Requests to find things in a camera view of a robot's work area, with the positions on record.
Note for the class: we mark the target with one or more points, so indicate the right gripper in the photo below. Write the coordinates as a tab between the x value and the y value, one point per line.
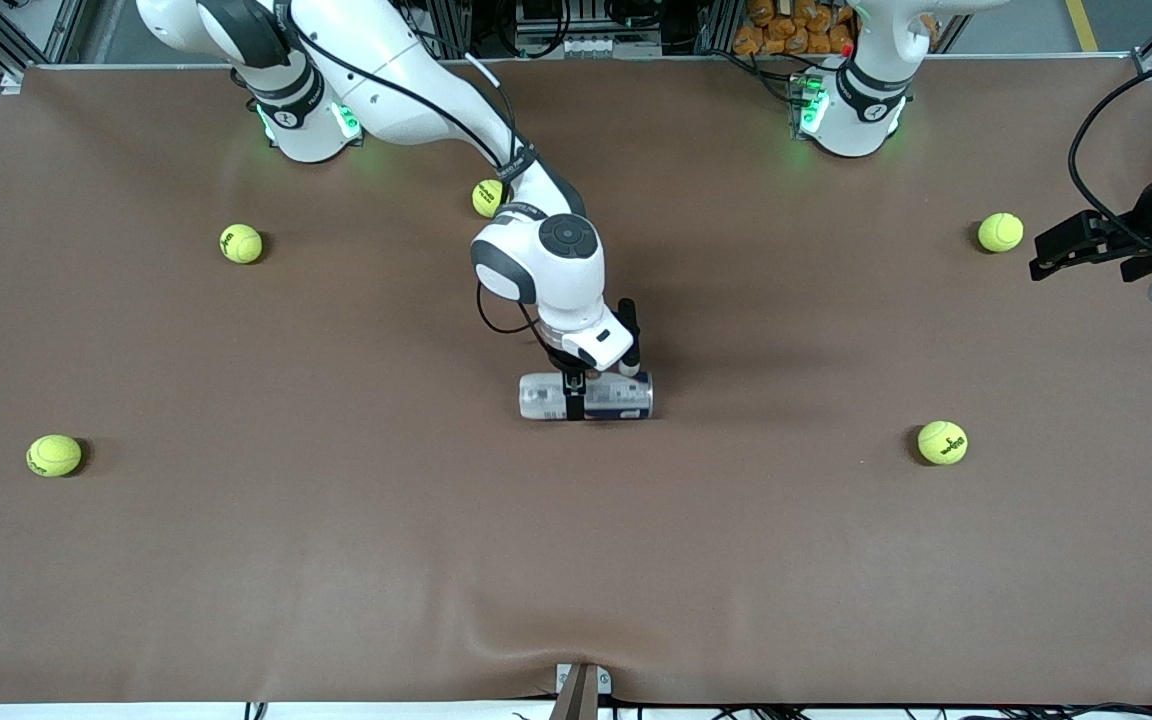
563	362

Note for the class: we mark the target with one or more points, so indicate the yellow tennis ball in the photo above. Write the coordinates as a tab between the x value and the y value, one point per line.
241	243
942	442
54	455
485	198
1000	232

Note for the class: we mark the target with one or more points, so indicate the grey connector box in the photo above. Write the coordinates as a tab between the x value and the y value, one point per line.
799	105

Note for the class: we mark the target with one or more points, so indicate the white power strip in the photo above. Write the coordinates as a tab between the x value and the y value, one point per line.
576	45

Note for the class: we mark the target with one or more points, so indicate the orange snack bags pile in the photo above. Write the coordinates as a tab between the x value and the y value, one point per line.
786	25

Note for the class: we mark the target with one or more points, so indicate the brown table cover mat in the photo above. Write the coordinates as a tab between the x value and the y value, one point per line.
336	550

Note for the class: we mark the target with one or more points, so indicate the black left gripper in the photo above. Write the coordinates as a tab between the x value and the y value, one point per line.
1146	222

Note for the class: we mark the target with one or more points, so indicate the clear tennis ball can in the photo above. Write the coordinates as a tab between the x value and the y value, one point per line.
618	400

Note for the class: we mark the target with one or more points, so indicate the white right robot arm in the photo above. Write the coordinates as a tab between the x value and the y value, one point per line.
386	70

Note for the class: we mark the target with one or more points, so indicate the metal table edge bracket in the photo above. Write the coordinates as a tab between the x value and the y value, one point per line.
581	690

